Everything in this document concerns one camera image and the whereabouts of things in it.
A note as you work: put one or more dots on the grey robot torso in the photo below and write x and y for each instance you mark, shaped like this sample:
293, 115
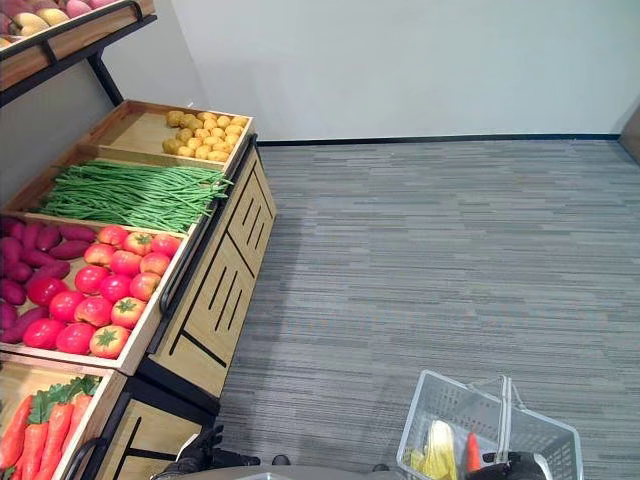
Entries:
310, 474

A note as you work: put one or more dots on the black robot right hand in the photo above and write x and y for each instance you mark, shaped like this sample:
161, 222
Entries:
520, 467

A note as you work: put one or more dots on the wooden bean crate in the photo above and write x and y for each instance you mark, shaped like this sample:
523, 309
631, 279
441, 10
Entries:
40, 180

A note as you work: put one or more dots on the red tomato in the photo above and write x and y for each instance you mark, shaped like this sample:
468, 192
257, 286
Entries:
46, 290
115, 288
75, 338
165, 245
138, 243
44, 333
100, 255
155, 263
125, 263
93, 311
112, 235
91, 279
128, 312
110, 341
145, 286
66, 306

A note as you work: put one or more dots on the pink fruit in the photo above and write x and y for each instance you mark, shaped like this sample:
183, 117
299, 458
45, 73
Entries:
78, 7
102, 2

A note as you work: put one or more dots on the wooden produce stand cabinet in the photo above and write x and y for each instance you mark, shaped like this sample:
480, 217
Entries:
155, 435
225, 280

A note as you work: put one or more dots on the yellow corn cob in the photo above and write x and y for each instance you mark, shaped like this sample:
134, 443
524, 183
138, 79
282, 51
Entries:
440, 450

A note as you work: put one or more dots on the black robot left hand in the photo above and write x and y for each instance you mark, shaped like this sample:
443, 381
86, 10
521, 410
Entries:
197, 452

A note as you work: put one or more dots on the black metal shelf strut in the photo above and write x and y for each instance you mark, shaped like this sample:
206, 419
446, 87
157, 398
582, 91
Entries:
106, 80

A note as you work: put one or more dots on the wooden potato crate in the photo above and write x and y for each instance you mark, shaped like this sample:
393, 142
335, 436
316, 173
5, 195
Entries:
140, 130

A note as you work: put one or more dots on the dark robot left foot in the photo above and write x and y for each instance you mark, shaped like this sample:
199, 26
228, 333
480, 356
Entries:
281, 460

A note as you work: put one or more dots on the black wall baseboard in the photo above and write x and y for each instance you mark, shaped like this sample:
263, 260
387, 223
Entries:
435, 138

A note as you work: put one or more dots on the wooden carrot crate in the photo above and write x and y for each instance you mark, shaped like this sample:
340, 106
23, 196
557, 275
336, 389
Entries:
30, 380

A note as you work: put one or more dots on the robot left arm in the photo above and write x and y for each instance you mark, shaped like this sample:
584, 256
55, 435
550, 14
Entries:
240, 459

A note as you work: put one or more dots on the green long beans pile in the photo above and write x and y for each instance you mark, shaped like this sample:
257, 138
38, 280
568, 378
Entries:
135, 195

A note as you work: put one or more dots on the orange carrot with leaves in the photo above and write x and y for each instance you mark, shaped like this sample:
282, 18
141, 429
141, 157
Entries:
78, 417
34, 450
56, 440
15, 435

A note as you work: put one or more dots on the dark robot foot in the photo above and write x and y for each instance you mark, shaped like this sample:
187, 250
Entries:
381, 468
281, 460

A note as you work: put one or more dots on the purple sweet potato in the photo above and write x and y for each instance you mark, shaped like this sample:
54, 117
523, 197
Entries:
20, 272
37, 258
6, 315
31, 236
48, 238
69, 249
11, 292
50, 270
10, 250
17, 5
25, 320
12, 228
77, 233

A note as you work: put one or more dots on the orange carrot in basket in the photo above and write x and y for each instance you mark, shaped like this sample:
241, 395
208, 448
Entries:
472, 452

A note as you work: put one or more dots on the wooden tomato crate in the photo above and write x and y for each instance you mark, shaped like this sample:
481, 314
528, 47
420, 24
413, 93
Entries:
145, 345

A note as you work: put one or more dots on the yellow mango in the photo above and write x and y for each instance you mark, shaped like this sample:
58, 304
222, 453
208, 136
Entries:
4, 42
29, 21
52, 16

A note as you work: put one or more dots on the yellow potato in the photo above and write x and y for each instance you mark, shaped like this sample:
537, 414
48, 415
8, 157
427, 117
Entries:
232, 139
210, 125
218, 156
202, 152
186, 151
210, 141
233, 130
172, 146
223, 148
201, 134
217, 133
239, 121
189, 121
206, 116
184, 135
175, 118
194, 143
223, 121

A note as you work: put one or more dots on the wooden shelf tray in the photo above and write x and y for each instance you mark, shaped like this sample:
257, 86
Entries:
75, 35

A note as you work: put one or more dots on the brown wooden door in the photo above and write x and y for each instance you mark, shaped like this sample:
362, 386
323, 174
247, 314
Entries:
631, 132

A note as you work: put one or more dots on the dark robot right foot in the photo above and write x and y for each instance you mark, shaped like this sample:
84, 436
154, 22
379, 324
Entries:
381, 468

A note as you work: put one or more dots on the grey plastic shopping basket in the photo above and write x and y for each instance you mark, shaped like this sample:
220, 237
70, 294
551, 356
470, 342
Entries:
450, 405

